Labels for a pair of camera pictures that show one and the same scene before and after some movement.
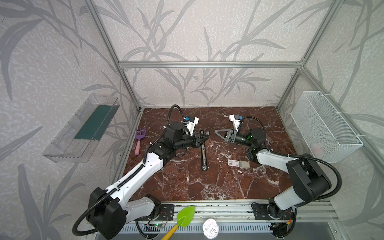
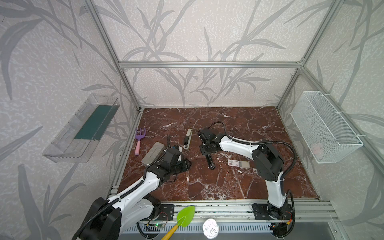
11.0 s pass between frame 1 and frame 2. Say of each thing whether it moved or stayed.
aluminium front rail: stayed
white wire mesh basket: stayed
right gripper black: moved
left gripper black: moved
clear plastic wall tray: stayed
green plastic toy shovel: stayed
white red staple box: stayed
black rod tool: moved
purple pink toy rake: stayed
